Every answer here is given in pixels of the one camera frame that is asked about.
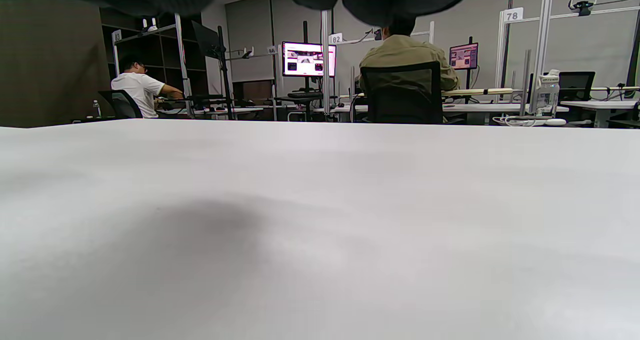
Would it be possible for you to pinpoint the person's right hand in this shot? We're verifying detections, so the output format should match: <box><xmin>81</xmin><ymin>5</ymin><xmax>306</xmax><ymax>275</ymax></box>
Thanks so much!
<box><xmin>0</xmin><ymin>0</ymin><xmax>471</xmax><ymax>28</ymax></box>

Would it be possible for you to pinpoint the small lit computer monitor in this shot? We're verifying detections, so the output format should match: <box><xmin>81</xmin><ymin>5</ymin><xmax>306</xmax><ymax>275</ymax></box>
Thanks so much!
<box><xmin>449</xmin><ymin>42</ymin><xmax>480</xmax><ymax>71</ymax></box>

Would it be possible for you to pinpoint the black office chair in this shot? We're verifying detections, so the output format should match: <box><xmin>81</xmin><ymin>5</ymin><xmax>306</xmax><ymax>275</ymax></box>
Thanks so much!
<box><xmin>360</xmin><ymin>61</ymin><xmax>467</xmax><ymax>125</ymax></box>

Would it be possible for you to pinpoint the large lit computer monitor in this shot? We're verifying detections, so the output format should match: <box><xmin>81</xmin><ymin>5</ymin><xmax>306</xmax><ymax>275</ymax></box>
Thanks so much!
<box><xmin>281</xmin><ymin>41</ymin><xmax>337</xmax><ymax>79</ymax></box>

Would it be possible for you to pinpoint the black monitor on stand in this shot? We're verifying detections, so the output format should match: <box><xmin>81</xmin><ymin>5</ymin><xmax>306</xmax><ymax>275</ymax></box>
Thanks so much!
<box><xmin>191</xmin><ymin>20</ymin><xmax>236</xmax><ymax>121</ymax></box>

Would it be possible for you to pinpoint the dark unlit monitor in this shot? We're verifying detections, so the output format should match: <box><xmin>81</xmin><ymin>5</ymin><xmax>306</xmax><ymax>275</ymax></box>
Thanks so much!
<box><xmin>558</xmin><ymin>71</ymin><xmax>596</xmax><ymax>102</ymax></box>

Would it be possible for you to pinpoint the dark shelving unit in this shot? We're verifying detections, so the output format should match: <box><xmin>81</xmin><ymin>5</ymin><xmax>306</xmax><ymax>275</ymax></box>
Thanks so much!
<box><xmin>100</xmin><ymin>7</ymin><xmax>210</xmax><ymax>103</ymax></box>

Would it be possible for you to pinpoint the black mesh chair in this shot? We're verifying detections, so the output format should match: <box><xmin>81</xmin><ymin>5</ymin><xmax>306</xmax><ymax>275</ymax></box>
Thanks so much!
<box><xmin>98</xmin><ymin>89</ymin><xmax>144</xmax><ymax>120</ymax></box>

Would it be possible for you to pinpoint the aluminium frame post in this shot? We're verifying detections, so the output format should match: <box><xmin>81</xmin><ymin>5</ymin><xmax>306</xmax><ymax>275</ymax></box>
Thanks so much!
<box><xmin>320</xmin><ymin>10</ymin><xmax>335</xmax><ymax>122</ymax></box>

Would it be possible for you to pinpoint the aluminium frame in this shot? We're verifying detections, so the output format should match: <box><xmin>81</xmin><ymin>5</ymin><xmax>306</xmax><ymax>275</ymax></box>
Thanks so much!
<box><xmin>494</xmin><ymin>0</ymin><xmax>640</xmax><ymax>117</ymax></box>
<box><xmin>111</xmin><ymin>14</ymin><xmax>196</xmax><ymax>118</ymax></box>

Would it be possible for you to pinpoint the white power strip with cable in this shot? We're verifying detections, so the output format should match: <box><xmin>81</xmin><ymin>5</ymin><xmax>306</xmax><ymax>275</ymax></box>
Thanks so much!
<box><xmin>492</xmin><ymin>114</ymin><xmax>556</xmax><ymax>128</ymax></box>

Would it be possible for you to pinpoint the black frame-mounted camera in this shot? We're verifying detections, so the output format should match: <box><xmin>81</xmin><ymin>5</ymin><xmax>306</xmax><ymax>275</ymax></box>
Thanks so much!
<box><xmin>568</xmin><ymin>0</ymin><xmax>599</xmax><ymax>17</ymax></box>

